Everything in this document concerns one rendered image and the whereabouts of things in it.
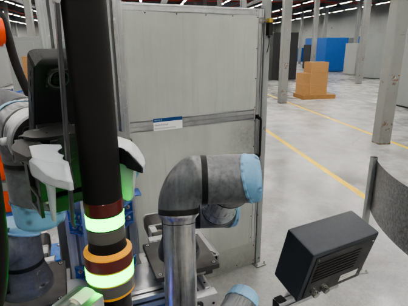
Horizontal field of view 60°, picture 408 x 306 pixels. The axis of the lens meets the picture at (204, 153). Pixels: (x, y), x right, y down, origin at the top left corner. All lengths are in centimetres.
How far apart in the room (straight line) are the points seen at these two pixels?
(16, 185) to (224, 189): 42
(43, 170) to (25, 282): 93
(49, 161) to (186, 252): 57
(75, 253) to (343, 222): 92
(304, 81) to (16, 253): 1195
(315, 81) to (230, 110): 1042
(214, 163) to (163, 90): 149
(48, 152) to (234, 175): 52
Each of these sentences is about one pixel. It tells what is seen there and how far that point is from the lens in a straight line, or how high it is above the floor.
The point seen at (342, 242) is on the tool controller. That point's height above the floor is 123.
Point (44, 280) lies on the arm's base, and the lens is 124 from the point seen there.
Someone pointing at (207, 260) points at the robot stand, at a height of 104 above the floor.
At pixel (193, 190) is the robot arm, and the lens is 78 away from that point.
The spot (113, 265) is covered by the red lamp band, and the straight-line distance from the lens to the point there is 33.
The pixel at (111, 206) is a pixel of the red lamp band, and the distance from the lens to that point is 31.
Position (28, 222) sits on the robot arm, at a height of 151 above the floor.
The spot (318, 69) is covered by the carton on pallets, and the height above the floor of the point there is 99.
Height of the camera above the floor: 175
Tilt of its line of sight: 17 degrees down
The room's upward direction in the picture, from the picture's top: straight up
